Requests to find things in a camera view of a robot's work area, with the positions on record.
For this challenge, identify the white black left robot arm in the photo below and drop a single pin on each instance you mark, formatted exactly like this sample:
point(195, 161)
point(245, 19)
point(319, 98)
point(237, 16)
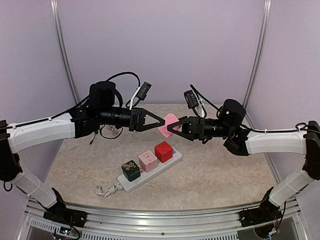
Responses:
point(72, 123)

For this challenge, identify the right aluminium frame post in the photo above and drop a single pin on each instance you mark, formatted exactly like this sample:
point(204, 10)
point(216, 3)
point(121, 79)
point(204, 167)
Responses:
point(267, 5)

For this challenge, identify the aluminium front rail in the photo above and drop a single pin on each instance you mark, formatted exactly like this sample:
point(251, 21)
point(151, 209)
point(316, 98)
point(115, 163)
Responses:
point(222, 223)

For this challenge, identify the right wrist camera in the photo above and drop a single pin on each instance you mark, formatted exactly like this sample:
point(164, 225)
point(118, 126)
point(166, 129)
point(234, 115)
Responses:
point(194, 102)

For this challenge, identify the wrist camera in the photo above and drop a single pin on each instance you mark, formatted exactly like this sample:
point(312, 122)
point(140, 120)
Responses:
point(140, 94)
point(194, 102)

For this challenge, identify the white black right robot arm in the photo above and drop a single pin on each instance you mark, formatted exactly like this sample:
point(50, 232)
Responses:
point(240, 140)

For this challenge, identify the pink cube socket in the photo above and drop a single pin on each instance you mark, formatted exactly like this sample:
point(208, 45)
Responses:
point(148, 161)

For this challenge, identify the left aluminium frame post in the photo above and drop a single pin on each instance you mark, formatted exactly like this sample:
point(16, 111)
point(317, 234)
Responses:
point(54, 5)

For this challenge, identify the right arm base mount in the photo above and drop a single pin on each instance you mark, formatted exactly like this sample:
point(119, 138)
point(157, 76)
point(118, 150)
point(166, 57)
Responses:
point(256, 216)

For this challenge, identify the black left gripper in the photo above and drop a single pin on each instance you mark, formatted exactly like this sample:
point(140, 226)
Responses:
point(135, 125)

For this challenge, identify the red cube socket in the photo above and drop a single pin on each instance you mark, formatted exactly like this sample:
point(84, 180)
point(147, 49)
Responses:
point(163, 151)

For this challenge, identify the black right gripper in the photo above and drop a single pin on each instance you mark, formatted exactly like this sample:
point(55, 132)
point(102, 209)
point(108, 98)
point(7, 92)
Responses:
point(200, 128)

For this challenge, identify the black power adapter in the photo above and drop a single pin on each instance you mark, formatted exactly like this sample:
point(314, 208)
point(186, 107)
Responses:
point(114, 130)

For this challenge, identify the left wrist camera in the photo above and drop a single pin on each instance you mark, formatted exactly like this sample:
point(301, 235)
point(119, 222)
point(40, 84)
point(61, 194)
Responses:
point(140, 94)

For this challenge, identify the aluminium frame post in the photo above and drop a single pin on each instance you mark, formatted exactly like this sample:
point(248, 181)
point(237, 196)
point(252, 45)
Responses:
point(54, 5)
point(267, 5)

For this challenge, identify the dark green cube socket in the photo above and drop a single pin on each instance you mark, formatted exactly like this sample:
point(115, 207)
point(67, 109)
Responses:
point(131, 170)

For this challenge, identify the white power strip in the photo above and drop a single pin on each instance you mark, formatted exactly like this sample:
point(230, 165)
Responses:
point(129, 186)

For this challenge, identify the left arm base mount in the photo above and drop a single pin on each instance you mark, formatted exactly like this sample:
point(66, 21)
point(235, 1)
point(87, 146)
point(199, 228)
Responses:
point(75, 218)

